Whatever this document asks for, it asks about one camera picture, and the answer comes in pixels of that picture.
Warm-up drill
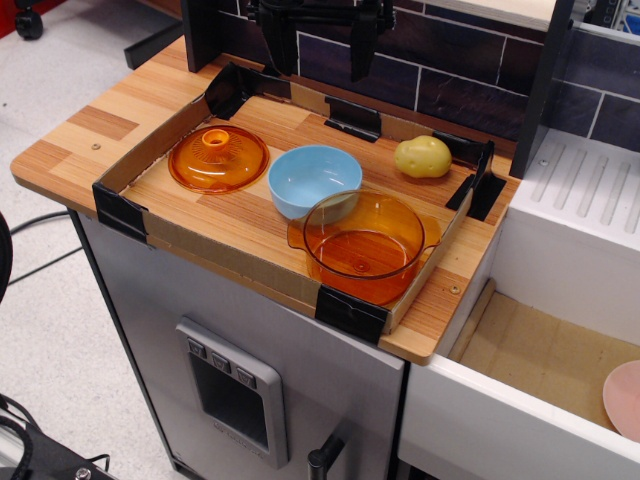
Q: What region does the light blue bowl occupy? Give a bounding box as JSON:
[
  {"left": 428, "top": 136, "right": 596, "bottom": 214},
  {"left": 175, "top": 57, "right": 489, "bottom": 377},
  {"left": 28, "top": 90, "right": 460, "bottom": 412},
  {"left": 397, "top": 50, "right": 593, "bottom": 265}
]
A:
[{"left": 268, "top": 145, "right": 363, "bottom": 220}]

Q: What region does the black equipment with cables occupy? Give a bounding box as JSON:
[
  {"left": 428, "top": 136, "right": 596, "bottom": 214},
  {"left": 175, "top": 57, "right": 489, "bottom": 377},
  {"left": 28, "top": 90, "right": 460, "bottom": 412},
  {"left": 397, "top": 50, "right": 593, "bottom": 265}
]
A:
[{"left": 1, "top": 395, "right": 114, "bottom": 480}]

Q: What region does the cardboard fence with black tape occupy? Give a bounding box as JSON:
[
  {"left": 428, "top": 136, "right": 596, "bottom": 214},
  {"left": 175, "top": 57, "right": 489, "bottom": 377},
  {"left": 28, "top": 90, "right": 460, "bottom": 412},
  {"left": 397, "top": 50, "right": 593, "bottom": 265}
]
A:
[{"left": 94, "top": 64, "right": 518, "bottom": 356}]

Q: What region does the black cabinet door handle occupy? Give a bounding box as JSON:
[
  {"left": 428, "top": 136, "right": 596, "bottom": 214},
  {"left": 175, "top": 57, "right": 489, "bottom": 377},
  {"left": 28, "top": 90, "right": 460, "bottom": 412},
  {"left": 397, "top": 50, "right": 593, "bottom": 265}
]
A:
[{"left": 307, "top": 435, "right": 345, "bottom": 480}]

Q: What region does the orange transparent pot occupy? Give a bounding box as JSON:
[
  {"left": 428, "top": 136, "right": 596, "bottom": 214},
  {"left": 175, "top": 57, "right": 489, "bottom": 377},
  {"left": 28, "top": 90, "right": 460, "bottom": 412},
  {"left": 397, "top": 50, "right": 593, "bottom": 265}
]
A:
[{"left": 287, "top": 190, "right": 442, "bottom": 306}]

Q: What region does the pink plate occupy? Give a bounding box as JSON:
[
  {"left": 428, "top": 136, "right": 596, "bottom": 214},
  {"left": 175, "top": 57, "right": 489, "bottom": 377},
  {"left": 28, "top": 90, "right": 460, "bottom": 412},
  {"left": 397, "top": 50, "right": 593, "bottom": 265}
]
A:
[{"left": 602, "top": 360, "right": 639, "bottom": 442}]

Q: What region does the yellow toy potato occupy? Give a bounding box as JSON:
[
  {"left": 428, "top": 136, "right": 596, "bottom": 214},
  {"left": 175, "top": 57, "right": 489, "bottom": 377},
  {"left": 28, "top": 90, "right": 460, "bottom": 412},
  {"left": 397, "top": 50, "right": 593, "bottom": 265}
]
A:
[{"left": 394, "top": 135, "right": 453, "bottom": 179}]

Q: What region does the orange transparent pot lid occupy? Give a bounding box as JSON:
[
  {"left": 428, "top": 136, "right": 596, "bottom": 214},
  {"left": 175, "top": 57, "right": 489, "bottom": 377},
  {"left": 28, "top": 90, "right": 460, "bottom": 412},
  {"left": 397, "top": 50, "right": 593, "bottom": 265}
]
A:
[{"left": 168, "top": 125, "right": 270, "bottom": 194}]

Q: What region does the white toy sink unit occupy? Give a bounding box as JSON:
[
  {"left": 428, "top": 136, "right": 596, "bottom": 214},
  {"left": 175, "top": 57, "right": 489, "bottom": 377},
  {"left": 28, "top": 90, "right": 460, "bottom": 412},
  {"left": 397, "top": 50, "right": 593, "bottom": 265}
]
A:
[{"left": 398, "top": 131, "right": 639, "bottom": 479}]

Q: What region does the black caster wheel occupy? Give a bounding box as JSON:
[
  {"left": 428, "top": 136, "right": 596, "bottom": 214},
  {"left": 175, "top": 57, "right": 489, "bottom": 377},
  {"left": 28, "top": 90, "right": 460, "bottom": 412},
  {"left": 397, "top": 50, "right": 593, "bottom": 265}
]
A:
[{"left": 15, "top": 8, "right": 44, "bottom": 40}]

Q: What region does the black metal stand base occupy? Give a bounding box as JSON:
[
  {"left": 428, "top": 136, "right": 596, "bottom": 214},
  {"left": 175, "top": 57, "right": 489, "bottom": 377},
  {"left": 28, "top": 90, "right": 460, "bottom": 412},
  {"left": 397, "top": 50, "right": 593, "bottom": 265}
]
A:
[{"left": 124, "top": 22, "right": 183, "bottom": 70}]

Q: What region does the black floor cable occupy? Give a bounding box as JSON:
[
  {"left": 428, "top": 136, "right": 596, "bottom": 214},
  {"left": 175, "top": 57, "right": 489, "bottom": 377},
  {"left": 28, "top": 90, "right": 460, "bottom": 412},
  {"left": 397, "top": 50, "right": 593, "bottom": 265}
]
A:
[{"left": 7, "top": 209, "right": 84, "bottom": 287}]

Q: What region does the silver toy dishwasher cabinet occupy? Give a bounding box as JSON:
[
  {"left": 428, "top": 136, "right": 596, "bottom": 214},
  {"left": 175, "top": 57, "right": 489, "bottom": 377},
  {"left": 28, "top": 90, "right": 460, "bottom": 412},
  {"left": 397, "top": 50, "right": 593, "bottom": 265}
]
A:
[{"left": 73, "top": 214, "right": 405, "bottom": 479}]

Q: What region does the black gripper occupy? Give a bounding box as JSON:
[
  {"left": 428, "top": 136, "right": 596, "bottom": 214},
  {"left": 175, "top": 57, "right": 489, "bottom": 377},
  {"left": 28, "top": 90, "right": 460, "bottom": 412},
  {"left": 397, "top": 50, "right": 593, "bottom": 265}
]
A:
[{"left": 246, "top": 1, "right": 395, "bottom": 82}]

